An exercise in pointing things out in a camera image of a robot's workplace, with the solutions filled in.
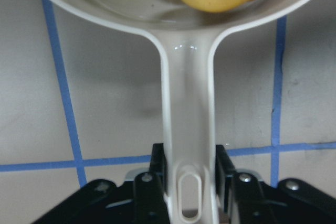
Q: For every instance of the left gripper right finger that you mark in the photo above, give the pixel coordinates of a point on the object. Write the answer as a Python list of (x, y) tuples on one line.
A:
[(245, 198)]

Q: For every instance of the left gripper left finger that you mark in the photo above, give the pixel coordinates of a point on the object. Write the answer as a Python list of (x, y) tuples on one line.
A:
[(138, 200)]

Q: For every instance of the beige plastic dustpan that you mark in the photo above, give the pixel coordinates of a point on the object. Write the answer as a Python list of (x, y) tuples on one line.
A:
[(186, 39)]

